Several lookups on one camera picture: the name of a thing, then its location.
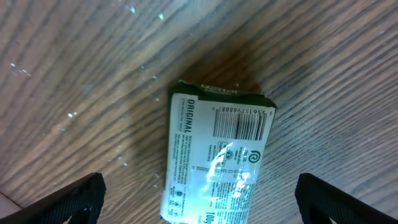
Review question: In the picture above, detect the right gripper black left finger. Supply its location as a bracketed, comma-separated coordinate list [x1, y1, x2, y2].
[1, 172, 106, 224]

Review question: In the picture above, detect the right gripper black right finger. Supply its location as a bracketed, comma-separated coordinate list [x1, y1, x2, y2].
[295, 173, 397, 224]

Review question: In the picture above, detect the green soap bar packet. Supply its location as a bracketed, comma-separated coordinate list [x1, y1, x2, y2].
[160, 80, 277, 223]

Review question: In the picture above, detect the pink open box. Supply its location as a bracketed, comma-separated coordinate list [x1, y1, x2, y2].
[0, 192, 21, 218]

